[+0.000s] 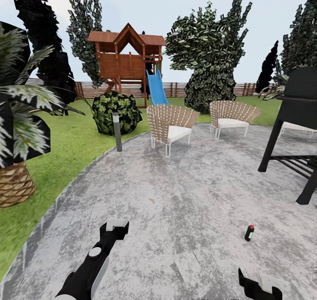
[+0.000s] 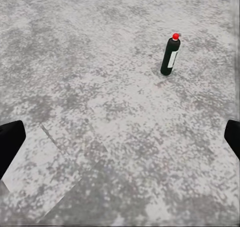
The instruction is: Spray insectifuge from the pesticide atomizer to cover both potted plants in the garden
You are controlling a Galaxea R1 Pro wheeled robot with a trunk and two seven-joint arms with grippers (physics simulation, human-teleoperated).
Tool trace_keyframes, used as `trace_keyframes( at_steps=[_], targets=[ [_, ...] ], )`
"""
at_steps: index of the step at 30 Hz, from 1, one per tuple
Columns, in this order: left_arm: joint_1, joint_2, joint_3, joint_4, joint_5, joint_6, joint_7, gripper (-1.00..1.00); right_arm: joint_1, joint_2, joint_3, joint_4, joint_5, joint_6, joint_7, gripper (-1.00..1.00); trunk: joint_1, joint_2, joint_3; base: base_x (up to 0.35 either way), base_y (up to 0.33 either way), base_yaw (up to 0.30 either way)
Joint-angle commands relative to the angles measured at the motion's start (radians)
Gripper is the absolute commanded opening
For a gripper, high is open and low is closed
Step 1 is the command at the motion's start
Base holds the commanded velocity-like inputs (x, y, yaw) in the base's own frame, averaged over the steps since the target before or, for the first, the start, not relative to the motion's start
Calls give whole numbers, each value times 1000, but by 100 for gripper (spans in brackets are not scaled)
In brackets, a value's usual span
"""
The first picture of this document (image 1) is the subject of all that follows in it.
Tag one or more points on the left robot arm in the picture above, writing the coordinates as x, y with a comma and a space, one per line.
83, 283

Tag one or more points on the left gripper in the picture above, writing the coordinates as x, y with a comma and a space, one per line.
116, 234

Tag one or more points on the bush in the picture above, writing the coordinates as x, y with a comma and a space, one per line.
278, 90
115, 102
211, 82
23, 136

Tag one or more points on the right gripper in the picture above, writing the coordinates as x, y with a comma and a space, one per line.
253, 289

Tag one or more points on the insectifuge atomizer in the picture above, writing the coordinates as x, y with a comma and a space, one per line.
249, 233

